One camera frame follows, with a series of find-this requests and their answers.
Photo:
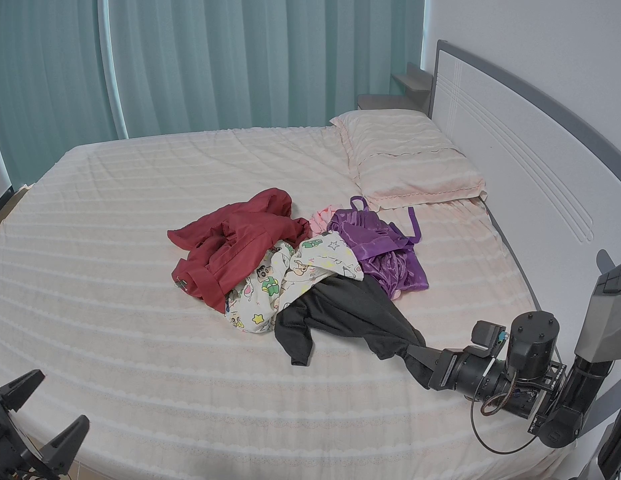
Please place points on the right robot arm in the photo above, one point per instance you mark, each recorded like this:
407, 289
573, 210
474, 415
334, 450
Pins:
533, 340

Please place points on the blue-green curtain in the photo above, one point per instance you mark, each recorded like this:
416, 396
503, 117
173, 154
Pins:
265, 43
50, 43

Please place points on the bed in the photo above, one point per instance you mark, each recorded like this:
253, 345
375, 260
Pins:
140, 193

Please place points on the grey bedside table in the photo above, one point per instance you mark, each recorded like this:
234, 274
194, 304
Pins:
390, 103

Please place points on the purple satin garment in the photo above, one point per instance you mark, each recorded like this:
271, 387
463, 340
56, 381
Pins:
380, 248

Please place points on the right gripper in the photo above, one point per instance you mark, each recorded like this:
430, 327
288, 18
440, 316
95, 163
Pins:
465, 373

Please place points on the dark red garment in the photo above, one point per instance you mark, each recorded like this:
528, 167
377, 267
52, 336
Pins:
240, 238

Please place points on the white printed garment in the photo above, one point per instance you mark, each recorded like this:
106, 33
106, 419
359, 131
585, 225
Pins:
295, 273

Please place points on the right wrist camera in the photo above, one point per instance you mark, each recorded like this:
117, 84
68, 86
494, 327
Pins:
485, 335

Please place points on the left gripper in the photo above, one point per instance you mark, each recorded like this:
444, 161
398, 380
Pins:
5, 438

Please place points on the pale pink pillow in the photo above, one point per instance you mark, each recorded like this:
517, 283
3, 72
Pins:
405, 158

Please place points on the pink garment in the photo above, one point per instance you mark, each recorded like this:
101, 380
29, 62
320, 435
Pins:
321, 220

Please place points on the black T-shirt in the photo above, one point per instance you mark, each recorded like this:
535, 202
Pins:
340, 313

